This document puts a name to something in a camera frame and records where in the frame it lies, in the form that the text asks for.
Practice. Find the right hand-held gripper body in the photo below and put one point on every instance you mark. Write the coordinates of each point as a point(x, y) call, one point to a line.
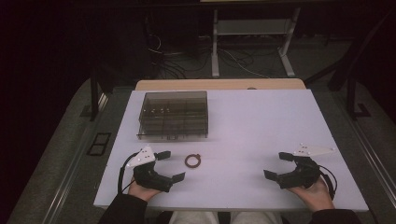
point(303, 174)

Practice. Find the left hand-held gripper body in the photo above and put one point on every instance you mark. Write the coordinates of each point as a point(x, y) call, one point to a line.
point(146, 177)

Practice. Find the person's left hand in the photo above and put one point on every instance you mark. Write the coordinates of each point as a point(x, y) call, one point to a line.
point(141, 192)

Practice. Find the person's right hand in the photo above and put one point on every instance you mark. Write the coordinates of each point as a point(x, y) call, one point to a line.
point(316, 196)

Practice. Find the dark transparent compartment box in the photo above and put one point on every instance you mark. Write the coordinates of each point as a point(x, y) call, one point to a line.
point(172, 115)

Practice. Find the person's legs in light trousers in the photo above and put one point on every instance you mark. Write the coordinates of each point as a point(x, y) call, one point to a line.
point(193, 218)

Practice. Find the black metal stand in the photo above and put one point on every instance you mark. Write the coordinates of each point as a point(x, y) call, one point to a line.
point(351, 93)
point(94, 93)

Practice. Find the aluminium rail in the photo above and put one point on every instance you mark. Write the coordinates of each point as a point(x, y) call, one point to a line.
point(70, 174)
point(370, 146)

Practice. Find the white metal desk frame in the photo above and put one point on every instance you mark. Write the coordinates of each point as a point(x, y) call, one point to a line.
point(214, 49)

